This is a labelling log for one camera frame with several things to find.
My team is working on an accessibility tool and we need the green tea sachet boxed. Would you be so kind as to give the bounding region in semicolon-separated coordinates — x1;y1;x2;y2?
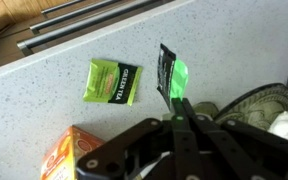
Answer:
83;59;143;106
157;44;189;109

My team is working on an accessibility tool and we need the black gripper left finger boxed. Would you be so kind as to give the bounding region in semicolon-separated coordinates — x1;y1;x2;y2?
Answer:
171;98;200;180

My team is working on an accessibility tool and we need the orange tea sachet box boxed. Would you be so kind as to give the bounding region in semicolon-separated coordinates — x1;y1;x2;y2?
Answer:
40;125;104;180

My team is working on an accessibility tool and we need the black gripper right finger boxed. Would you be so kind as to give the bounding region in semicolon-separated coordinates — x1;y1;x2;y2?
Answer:
182;98;282;180

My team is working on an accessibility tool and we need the large green glass cake stand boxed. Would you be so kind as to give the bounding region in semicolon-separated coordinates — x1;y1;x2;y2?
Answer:
196;83;288;132

